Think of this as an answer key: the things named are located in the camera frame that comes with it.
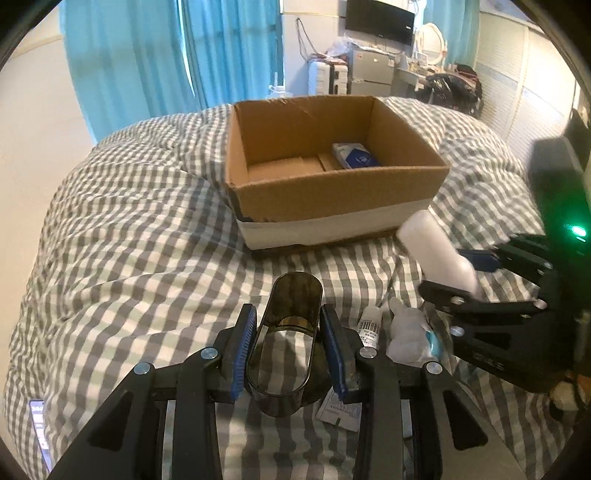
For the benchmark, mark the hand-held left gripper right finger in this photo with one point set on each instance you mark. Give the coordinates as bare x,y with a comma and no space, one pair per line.
333,351

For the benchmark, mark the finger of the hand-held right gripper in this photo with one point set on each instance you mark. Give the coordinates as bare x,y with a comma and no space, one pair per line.
482,261
445,295

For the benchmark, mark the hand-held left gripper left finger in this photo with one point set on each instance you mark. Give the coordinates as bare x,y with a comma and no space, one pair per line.
244,347

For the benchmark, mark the white plastic bottle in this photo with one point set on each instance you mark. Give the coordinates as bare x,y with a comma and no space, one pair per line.
435,249

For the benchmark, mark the dark transparent plastic container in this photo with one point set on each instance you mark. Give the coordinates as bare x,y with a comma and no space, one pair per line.
299,287

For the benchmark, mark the cardboard box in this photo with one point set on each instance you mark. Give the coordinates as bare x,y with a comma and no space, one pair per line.
332,203

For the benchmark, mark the small white labelled bottle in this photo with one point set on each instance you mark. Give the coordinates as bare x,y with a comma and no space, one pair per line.
370,328

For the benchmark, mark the crumpled white plastic wrapper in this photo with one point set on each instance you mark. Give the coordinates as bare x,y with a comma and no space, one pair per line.
408,339

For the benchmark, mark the white paper packet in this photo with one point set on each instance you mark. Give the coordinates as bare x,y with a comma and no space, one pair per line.
339,411

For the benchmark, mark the plush toy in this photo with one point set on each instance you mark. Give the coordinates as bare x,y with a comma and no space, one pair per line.
570,394

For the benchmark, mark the grey checkered blanket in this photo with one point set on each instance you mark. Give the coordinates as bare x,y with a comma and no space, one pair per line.
138,230

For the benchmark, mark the blue tissue pack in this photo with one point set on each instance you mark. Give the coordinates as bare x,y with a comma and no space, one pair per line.
354,156

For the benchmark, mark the black chair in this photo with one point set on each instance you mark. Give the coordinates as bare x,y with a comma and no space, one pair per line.
450,92

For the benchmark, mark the white wardrobe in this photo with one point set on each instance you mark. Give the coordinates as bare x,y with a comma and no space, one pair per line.
517,78

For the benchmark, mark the white desk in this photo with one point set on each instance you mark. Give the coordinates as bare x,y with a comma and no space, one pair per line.
408,76

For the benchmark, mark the grey mini fridge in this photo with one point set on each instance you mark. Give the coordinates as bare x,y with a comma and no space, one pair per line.
371,71

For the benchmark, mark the smartphone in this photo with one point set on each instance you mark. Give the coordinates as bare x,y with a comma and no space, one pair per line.
39,431

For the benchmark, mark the white round mirror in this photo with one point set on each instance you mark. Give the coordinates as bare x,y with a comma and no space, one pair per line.
433,44

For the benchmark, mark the blue curtain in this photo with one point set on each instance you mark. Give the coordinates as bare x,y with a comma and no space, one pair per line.
455,27
129,60
235,50

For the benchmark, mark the white suitcase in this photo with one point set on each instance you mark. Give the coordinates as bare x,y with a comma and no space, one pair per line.
325,78

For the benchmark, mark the black television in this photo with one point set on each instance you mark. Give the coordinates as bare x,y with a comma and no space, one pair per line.
378,18

